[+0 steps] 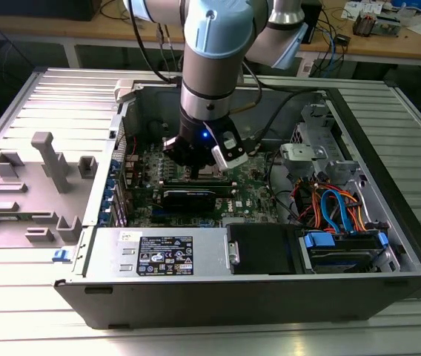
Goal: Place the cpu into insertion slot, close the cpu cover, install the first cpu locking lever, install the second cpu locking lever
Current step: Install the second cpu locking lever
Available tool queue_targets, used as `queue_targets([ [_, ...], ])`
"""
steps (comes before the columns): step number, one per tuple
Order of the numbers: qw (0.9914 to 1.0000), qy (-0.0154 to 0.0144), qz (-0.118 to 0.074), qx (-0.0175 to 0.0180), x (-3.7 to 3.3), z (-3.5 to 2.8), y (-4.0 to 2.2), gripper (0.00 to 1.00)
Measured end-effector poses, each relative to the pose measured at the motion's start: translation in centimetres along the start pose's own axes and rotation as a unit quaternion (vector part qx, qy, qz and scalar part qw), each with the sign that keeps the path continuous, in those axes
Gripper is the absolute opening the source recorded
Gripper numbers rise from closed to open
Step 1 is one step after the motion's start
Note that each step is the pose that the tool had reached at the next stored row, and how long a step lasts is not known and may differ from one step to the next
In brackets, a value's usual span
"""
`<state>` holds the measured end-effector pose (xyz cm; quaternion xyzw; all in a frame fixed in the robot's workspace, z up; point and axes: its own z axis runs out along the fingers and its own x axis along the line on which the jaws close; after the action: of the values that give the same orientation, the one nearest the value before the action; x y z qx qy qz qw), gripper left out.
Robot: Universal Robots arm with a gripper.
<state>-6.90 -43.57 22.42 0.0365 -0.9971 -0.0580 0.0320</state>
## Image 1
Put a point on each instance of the CPU cooler copper fins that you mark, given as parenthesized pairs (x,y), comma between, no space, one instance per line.
(364,24)

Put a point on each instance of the hard disk in blue carrier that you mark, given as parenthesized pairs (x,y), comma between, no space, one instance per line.
(316,240)

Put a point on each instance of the green motherboard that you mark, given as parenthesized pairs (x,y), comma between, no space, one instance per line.
(255,189)

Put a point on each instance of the silver power supply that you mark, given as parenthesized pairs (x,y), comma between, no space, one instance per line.
(110,259)

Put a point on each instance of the grey metal device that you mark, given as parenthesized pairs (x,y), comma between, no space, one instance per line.
(388,26)

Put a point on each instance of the black computer box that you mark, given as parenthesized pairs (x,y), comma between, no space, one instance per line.
(40,9)

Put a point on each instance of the silver CPU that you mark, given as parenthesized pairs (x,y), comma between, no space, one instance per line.
(207,171)

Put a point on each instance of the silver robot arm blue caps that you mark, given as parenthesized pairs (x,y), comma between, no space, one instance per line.
(210,74)

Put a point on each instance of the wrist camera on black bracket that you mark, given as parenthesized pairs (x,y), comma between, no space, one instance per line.
(232,157)

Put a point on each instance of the RAM slot white clips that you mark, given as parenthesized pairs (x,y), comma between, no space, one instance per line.
(214,185)

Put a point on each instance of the grey parts rack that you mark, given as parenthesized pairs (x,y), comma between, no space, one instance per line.
(29,193)

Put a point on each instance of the blue plastic clip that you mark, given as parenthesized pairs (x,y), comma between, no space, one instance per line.
(61,255)

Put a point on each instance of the small black box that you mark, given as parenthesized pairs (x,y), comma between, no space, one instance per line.
(342,39)

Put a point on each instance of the black PC case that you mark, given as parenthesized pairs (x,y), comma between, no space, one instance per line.
(232,304)

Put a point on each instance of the wooden desk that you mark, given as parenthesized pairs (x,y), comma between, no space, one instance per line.
(381,46)

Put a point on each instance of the black graphics card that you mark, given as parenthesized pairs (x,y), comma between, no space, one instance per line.
(188,200)

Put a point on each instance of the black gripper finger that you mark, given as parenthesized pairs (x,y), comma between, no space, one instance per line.
(207,165)
(177,152)

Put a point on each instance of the blue card retainer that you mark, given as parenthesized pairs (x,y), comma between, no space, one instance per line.
(111,185)
(108,201)
(115,168)
(104,218)

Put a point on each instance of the silver drive cage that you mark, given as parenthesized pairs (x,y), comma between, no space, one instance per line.
(307,122)

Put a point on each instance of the black tower box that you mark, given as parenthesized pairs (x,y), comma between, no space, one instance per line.
(312,22)

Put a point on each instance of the silver chipset heatsink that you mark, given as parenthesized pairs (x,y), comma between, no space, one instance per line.
(232,222)

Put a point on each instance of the silver bracket with round hole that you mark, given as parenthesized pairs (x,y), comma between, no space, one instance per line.
(299,159)

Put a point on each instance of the black drive bay box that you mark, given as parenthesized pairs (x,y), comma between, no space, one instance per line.
(262,248)

